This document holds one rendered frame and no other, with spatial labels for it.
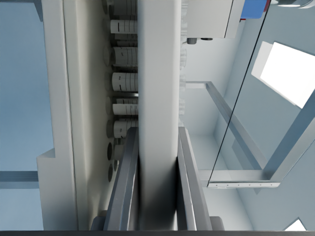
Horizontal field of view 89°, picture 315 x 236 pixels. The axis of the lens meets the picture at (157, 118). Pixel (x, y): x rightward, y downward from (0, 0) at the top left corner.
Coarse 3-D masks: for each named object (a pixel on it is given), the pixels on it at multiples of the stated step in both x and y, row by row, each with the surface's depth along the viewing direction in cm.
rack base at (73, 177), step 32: (64, 0) 7; (96, 0) 9; (64, 32) 7; (96, 32) 9; (64, 64) 7; (96, 64) 9; (64, 96) 7; (96, 96) 9; (64, 128) 8; (96, 128) 9; (64, 160) 8; (96, 160) 9; (64, 192) 8; (96, 192) 9; (64, 224) 8
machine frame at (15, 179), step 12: (192, 84) 165; (204, 84) 165; (216, 96) 141; (228, 108) 126; (228, 120) 117; (0, 180) 74; (12, 180) 74; (24, 180) 74; (36, 180) 74; (204, 180) 75
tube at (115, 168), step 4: (112, 164) 13; (116, 164) 13; (112, 168) 12; (116, 168) 12; (108, 172) 12; (112, 172) 12; (116, 172) 12; (108, 176) 12; (112, 176) 12; (112, 180) 12
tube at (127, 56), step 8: (104, 48) 11; (112, 48) 11; (120, 48) 11; (128, 48) 11; (136, 48) 11; (104, 56) 11; (112, 56) 11; (120, 56) 11; (128, 56) 11; (136, 56) 11; (184, 56) 11; (112, 64) 11; (120, 64) 11; (128, 64) 11; (136, 64) 11; (184, 64) 11
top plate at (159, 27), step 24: (144, 0) 7; (168, 0) 7; (144, 24) 7; (168, 24) 7; (144, 48) 7; (168, 48) 7; (144, 72) 7; (168, 72) 7; (144, 96) 8; (168, 96) 8; (144, 120) 8; (168, 120) 8; (144, 144) 8; (168, 144) 8; (144, 168) 8; (168, 168) 8; (144, 192) 8; (168, 192) 8; (144, 216) 8; (168, 216) 8
